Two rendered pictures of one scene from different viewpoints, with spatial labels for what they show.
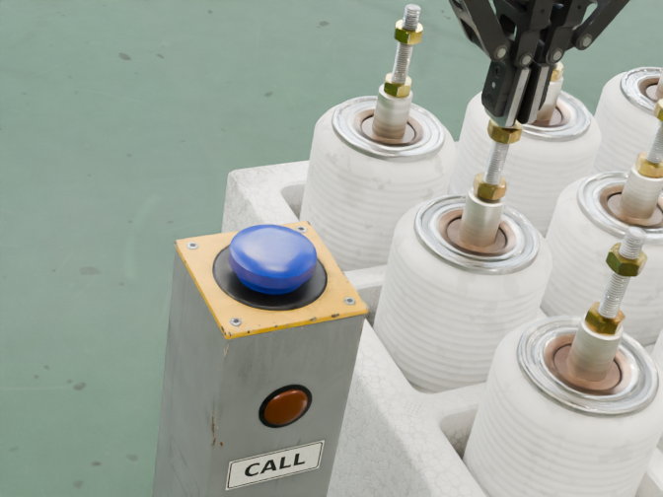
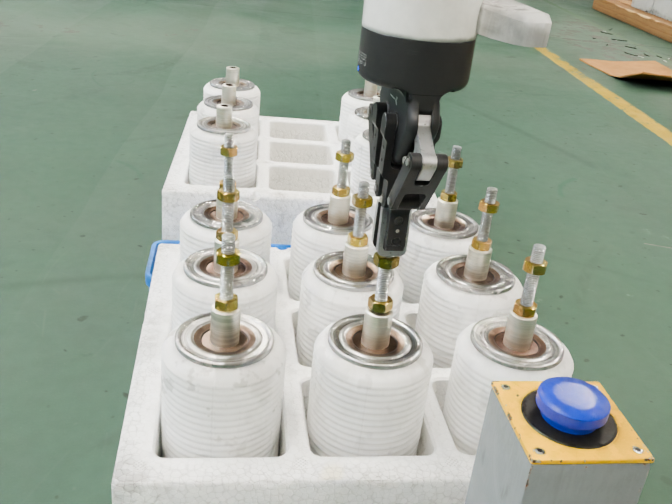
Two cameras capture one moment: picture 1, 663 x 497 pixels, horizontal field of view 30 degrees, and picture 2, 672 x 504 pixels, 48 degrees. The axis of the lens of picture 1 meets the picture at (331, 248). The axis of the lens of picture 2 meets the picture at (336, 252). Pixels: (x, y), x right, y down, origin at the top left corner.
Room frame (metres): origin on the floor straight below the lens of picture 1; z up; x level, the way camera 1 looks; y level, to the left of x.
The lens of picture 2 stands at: (0.46, 0.40, 0.57)
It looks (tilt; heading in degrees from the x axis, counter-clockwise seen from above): 26 degrees down; 291
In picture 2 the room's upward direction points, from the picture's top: 6 degrees clockwise
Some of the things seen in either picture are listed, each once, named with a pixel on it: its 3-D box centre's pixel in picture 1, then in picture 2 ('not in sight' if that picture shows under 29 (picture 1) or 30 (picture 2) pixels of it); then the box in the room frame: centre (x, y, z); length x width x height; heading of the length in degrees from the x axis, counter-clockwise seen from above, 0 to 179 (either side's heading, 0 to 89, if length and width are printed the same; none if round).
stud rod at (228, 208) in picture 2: not in sight; (227, 216); (0.77, -0.12, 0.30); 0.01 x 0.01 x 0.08
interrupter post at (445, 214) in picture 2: not in sight; (445, 213); (0.62, -0.35, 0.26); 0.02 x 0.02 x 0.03
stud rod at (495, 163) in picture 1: (496, 160); (383, 283); (0.60, -0.08, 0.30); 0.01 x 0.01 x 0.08
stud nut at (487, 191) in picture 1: (489, 185); (380, 303); (0.60, -0.08, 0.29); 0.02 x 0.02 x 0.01; 43
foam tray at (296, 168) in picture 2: not in sight; (296, 203); (0.94, -0.65, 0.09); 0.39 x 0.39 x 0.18; 28
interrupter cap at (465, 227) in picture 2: not in sight; (443, 224); (0.62, -0.35, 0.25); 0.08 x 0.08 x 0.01
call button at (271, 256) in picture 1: (271, 263); (570, 409); (0.45, 0.03, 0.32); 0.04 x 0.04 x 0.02
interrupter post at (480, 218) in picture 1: (481, 217); (377, 327); (0.60, -0.08, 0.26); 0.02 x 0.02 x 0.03
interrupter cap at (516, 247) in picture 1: (477, 234); (375, 341); (0.60, -0.08, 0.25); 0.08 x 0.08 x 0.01
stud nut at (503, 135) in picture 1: (504, 129); (386, 259); (0.60, -0.08, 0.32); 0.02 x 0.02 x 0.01; 43
